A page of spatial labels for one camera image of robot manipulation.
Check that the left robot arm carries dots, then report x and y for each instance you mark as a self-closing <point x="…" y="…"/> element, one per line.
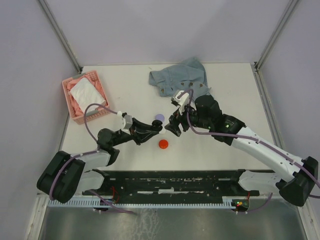
<point x="70" y="174"/>

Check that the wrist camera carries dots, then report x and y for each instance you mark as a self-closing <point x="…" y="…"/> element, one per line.
<point x="182" y="99"/>
<point x="126" y="120"/>

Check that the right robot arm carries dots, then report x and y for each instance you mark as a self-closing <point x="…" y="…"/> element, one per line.
<point x="292" y="176"/>

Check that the white folded cloth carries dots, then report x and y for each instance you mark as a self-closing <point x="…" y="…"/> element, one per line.
<point x="86" y="94"/>

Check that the aluminium frame post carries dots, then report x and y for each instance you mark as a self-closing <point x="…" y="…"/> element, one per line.
<point x="44" y="5"/>
<point x="280" y="27"/>

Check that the blue denim jacket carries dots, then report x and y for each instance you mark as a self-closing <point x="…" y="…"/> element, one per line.
<point x="188" y="74"/>

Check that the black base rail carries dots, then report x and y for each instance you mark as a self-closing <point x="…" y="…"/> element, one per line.
<point x="173" y="187"/>

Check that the left aluminium frame post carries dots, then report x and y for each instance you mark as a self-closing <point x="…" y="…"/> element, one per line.
<point x="44" y="5"/>

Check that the right aluminium frame post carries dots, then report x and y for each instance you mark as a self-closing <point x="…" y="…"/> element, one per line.
<point x="280" y="27"/>

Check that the purple earbud case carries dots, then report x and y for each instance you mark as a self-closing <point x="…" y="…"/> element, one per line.
<point x="160" y="117"/>

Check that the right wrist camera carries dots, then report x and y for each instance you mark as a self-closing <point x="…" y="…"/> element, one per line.
<point x="182" y="99"/>

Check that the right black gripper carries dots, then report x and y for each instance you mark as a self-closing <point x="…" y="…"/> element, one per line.
<point x="173" y="121"/>

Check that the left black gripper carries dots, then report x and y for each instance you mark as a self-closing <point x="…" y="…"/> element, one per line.
<point x="140" y="132"/>

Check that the pink plastic basket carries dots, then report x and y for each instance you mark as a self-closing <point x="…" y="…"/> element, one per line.
<point x="75" y="112"/>

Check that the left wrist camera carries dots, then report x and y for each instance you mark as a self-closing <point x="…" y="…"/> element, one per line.
<point x="126" y="120"/>

